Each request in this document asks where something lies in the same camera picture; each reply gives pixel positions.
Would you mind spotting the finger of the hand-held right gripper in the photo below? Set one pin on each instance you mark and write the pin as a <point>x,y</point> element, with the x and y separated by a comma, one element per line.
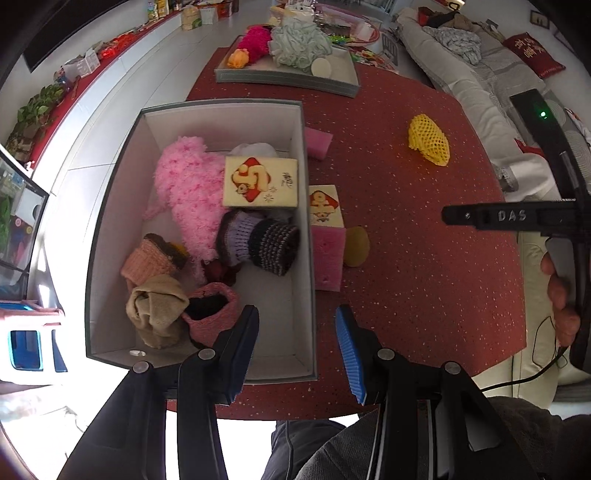
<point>461,216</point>

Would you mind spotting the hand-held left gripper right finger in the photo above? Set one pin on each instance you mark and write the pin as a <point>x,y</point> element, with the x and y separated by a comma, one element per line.
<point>351,355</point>

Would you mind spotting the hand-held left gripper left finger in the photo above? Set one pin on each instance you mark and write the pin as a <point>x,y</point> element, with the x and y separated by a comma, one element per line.
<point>240,355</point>

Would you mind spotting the pink knitted hat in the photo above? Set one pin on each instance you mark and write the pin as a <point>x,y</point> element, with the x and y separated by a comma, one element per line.
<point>217,323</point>

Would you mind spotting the grey cardboard box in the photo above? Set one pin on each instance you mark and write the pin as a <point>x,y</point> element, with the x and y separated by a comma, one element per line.
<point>277,332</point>

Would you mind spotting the beige cloth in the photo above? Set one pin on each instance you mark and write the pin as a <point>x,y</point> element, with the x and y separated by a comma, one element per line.
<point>157,309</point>

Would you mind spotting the pink sponge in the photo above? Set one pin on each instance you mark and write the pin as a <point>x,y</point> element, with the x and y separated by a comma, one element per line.
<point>318,143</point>
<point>328,258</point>

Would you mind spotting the yellow round sponge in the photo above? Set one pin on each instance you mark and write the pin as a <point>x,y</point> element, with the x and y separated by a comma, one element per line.
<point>356,247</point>

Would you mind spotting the purple knitted bootie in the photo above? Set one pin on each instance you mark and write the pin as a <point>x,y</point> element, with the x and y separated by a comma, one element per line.
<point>258,240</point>

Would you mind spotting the peach knitted sock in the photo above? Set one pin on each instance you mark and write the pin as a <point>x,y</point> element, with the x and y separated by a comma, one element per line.
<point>147,263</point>

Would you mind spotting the cream tissue pack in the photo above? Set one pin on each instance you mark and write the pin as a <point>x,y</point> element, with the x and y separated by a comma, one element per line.
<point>325,205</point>
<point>261,182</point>

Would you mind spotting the pink fluffy scarf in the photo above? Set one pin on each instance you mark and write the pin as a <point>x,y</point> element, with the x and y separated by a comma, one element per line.
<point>189,189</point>

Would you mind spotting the white cloth bundle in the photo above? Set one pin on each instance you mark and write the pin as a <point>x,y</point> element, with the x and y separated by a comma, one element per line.
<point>254,150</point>

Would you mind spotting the person's right hand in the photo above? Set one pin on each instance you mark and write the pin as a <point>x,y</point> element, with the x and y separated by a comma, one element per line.
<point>561,295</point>

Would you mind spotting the yellow foam net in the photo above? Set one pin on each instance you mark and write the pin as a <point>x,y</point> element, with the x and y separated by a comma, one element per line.
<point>429,138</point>

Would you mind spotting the person's dark pants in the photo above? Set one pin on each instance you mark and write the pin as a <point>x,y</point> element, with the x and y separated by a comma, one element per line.
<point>295,445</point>

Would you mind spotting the white sofa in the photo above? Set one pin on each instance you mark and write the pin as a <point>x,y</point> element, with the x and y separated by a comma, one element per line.
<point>480,106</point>

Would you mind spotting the red printed cushion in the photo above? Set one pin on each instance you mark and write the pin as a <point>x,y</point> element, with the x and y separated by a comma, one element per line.
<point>533,53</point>

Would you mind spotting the pale crumpled clothes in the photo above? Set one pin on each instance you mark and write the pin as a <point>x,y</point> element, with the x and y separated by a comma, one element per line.
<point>455,39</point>

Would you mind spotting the grey tray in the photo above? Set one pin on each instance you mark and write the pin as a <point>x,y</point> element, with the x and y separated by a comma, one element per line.
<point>341,76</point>

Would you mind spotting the white round pad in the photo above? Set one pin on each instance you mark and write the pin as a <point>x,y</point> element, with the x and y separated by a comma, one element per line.
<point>321,68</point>

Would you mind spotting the pink plastic stool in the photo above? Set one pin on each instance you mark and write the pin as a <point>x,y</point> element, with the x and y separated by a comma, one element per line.
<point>32,318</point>

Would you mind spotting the round red cluttered table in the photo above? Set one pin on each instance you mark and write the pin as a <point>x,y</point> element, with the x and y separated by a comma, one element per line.
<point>351,23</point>

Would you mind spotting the mint green fluffy scarf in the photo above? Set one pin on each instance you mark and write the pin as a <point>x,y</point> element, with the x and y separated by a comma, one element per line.
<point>298,44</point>

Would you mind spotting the glass cabinet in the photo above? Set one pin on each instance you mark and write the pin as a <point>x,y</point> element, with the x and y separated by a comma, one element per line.
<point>14,221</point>

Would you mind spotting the magenta fluffy scarf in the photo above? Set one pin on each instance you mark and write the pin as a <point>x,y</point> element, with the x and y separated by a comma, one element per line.
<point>256,41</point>

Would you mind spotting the orange plush toy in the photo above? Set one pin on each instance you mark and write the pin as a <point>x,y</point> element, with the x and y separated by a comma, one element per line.
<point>239,57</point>

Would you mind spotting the green potted plant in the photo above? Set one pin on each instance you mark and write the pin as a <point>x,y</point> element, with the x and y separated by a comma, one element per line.
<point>37,106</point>

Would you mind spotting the white cardboard box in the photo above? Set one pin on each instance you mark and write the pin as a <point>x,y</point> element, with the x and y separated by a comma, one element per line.
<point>85,62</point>

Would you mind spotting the red low cabinet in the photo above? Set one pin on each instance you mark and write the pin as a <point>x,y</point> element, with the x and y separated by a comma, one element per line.
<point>115,46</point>

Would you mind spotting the black television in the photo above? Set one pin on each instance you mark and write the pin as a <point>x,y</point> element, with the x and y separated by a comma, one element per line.
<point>69,32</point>

